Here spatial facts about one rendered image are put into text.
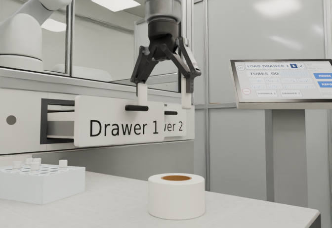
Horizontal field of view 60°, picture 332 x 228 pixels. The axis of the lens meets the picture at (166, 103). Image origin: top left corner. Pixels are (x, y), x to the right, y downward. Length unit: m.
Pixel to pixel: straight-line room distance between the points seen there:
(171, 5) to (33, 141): 0.46
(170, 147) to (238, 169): 1.42
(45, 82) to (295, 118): 1.14
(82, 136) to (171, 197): 0.35
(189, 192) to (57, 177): 0.20
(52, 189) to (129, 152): 0.54
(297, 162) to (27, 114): 1.20
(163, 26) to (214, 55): 1.96
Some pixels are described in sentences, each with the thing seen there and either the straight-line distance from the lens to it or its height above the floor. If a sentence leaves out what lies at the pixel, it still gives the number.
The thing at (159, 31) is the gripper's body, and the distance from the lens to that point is 0.69.
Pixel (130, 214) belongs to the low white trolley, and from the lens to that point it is 0.37.
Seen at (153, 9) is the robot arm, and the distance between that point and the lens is 0.71.
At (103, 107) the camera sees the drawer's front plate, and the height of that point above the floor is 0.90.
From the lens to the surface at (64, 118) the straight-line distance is 0.72.
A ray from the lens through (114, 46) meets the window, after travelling 0.96.
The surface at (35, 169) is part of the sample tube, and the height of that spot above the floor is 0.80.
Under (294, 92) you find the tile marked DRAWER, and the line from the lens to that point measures 1.44.
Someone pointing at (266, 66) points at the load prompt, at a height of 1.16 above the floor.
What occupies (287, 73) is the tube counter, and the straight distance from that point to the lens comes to 1.53.
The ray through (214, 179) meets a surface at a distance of 2.63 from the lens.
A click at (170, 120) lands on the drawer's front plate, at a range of 1.08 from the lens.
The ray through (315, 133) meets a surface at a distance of 2.22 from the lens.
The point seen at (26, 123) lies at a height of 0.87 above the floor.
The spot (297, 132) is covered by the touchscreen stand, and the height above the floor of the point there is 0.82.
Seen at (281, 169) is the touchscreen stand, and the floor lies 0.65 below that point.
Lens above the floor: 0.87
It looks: 4 degrees up
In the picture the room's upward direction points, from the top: straight up
